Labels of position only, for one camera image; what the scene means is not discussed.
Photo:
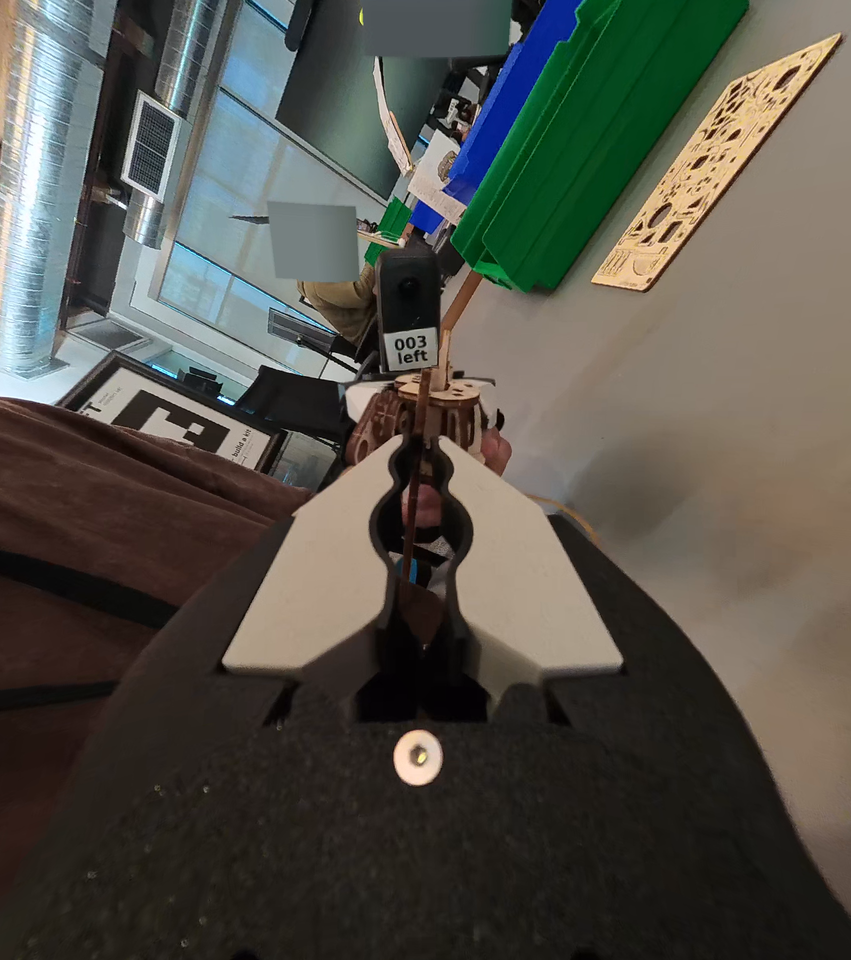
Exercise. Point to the thin wooden stick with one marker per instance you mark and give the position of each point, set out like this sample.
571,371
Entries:
463,300

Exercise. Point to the small green bin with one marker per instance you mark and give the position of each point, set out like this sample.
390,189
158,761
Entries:
392,221

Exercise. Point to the blue plastic bin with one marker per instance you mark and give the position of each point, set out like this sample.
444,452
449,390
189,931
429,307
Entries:
523,97

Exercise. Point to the green plastic bin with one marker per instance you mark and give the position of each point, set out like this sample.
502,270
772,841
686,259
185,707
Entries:
583,150

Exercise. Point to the wooden parts sheet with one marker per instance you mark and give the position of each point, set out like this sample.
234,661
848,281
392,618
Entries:
734,161

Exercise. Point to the white air vent grille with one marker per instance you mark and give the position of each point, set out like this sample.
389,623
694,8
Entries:
149,146

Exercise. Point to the silver ventilation duct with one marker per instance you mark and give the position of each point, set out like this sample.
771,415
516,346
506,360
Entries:
185,52
35,187

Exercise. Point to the dark screen panel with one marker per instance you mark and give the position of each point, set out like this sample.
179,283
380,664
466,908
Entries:
343,97

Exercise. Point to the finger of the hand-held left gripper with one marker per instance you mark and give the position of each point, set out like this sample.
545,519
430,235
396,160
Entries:
359,396

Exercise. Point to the wooden mechanical model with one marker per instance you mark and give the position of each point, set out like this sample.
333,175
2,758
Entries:
448,394

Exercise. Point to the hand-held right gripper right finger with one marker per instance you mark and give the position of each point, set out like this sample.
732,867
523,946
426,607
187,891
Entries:
538,592

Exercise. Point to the black office chair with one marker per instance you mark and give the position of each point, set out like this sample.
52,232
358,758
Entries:
290,405

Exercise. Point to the person's brown clothing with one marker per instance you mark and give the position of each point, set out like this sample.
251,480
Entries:
95,480

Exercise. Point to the framed marker sign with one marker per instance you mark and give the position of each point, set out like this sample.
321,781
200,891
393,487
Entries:
170,420

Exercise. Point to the white printed leaflet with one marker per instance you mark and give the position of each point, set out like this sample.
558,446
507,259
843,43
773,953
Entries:
437,176

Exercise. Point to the blue wristband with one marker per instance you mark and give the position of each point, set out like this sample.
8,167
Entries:
414,574

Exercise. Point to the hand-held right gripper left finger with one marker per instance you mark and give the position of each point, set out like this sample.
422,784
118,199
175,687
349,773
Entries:
305,592

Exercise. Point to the small blue bin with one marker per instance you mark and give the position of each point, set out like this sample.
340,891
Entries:
429,216

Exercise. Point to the person's left hand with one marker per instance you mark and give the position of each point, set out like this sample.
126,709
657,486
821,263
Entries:
499,454

